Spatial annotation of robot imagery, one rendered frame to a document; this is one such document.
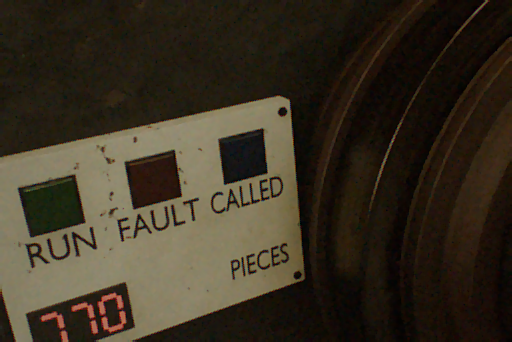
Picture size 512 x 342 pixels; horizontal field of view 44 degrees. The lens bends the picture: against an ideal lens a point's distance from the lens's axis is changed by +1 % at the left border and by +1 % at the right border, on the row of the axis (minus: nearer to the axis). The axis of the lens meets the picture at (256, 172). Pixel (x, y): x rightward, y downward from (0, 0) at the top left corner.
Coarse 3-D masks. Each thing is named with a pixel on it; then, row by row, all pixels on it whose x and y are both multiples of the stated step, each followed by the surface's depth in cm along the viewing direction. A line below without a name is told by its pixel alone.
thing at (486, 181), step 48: (480, 96) 43; (480, 144) 45; (432, 192) 44; (480, 192) 44; (432, 240) 45; (480, 240) 45; (432, 288) 47; (480, 288) 46; (432, 336) 48; (480, 336) 48
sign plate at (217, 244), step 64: (192, 128) 51; (256, 128) 54; (0, 192) 46; (128, 192) 50; (192, 192) 53; (256, 192) 55; (0, 256) 47; (64, 256) 49; (128, 256) 52; (192, 256) 54; (256, 256) 57; (64, 320) 51; (128, 320) 53
